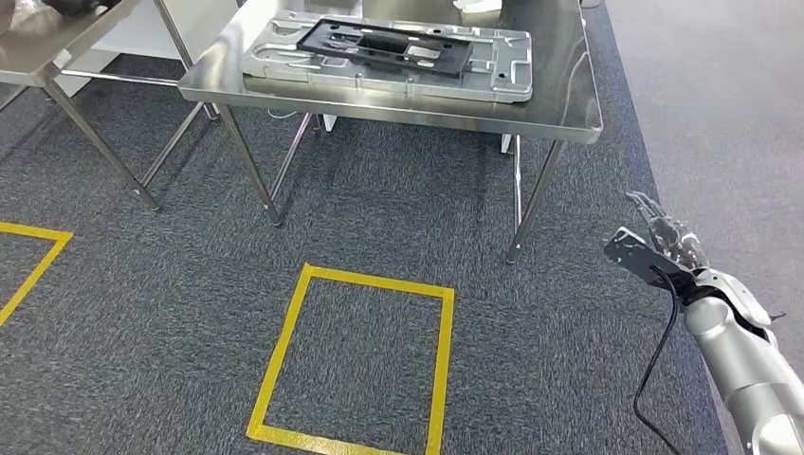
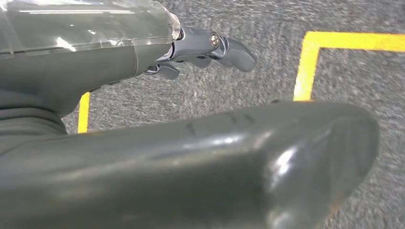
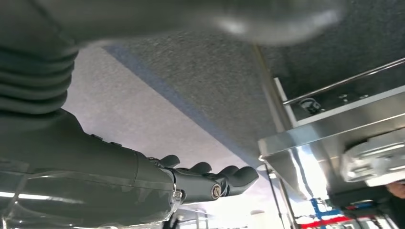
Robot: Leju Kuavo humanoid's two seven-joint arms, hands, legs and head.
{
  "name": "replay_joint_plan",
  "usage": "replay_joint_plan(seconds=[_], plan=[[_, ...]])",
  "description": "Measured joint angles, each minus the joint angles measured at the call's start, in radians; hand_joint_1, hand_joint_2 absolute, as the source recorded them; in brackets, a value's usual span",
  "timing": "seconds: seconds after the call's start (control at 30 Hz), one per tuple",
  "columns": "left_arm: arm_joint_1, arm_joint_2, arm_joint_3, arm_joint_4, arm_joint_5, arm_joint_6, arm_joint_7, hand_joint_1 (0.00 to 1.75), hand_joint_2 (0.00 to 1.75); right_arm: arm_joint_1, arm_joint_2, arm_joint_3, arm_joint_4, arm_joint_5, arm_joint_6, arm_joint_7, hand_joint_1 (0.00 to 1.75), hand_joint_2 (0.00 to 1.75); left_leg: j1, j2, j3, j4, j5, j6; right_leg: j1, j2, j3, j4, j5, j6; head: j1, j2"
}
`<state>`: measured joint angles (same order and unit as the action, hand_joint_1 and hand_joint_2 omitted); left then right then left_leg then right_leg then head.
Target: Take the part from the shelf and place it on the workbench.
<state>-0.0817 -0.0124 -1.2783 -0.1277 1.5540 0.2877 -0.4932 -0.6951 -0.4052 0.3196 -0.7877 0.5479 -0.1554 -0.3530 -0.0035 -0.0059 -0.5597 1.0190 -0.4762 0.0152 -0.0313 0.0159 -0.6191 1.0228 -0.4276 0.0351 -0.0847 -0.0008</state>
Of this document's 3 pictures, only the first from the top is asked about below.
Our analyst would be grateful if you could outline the steel table with parts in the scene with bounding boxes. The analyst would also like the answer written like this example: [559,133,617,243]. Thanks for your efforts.
[0,0,221,213]

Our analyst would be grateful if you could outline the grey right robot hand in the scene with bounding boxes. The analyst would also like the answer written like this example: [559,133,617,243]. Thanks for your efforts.
[625,190,711,272]

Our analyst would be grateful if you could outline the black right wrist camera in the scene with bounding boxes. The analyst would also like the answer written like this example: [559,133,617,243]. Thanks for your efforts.
[602,227,700,293]

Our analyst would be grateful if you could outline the black camera cable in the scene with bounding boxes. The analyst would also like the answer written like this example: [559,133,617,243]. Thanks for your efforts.
[632,266,685,455]

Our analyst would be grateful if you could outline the stamped silver metal panel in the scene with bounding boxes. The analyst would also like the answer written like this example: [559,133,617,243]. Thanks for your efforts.
[240,9,534,105]

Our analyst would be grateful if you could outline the steel workbench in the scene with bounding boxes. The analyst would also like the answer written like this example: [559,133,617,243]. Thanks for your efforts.
[177,0,604,265]

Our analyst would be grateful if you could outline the black plastic frame part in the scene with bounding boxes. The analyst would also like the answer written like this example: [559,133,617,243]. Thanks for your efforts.
[296,18,473,80]
[49,0,120,17]

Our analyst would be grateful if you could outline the white cabinet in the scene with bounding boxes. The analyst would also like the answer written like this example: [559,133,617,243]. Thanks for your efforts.
[53,0,240,99]

